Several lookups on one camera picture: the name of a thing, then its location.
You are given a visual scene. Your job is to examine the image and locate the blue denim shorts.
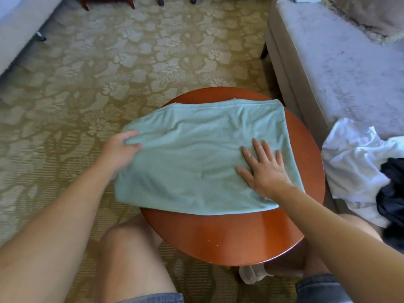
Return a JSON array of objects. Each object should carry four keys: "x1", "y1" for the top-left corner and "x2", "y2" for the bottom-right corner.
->
[{"x1": 120, "y1": 273, "x2": 354, "y2": 303}]

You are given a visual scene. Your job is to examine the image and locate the white sneaker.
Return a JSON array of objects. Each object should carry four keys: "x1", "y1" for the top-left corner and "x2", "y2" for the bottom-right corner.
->
[{"x1": 239, "y1": 263, "x2": 272, "y2": 285}]

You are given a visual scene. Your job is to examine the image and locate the dark wooden nightstand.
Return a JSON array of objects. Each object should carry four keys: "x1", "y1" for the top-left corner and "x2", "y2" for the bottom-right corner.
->
[{"x1": 77, "y1": 0, "x2": 136, "y2": 10}]

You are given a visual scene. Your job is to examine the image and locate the grey velvet chaise sofa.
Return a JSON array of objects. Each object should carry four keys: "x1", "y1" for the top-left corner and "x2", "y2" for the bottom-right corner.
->
[{"x1": 262, "y1": 0, "x2": 404, "y2": 146}]

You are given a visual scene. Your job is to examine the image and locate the round wooden table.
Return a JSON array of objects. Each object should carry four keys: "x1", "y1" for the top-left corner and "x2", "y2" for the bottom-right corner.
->
[{"x1": 140, "y1": 87, "x2": 327, "y2": 267}]

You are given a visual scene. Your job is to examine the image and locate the person's right leg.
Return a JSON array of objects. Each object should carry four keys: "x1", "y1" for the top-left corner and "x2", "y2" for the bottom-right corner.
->
[{"x1": 265, "y1": 214, "x2": 386, "y2": 278}]

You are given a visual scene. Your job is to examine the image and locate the brown fringed cushion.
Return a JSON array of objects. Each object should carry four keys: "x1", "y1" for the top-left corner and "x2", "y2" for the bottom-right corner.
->
[{"x1": 328, "y1": 0, "x2": 404, "y2": 43}]

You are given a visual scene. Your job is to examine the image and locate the person's left forearm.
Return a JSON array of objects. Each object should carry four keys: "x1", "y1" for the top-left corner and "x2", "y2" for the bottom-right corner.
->
[{"x1": 0, "y1": 162, "x2": 121, "y2": 303}]

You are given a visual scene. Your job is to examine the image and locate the person's left hand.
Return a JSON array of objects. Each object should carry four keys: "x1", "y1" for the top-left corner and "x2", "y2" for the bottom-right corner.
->
[{"x1": 96, "y1": 130, "x2": 143, "y2": 181}]

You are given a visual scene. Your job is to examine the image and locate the pile of clothes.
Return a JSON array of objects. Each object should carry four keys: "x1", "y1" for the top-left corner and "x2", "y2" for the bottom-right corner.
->
[{"x1": 321, "y1": 118, "x2": 404, "y2": 250}]

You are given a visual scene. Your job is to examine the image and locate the person's right hand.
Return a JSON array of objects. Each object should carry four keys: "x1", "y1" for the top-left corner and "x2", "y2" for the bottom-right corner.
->
[{"x1": 235, "y1": 138, "x2": 294, "y2": 201}]

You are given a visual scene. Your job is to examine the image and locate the white bed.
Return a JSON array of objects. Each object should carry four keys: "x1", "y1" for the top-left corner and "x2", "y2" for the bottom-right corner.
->
[{"x1": 0, "y1": 0, "x2": 66, "y2": 76}]

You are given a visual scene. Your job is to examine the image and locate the person's right forearm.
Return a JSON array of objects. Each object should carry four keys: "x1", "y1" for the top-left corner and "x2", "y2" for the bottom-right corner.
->
[{"x1": 271, "y1": 186, "x2": 404, "y2": 303}]

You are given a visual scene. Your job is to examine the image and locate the mint green T-shirt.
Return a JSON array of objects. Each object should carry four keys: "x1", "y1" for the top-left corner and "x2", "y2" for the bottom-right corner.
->
[{"x1": 114, "y1": 99, "x2": 306, "y2": 216}]

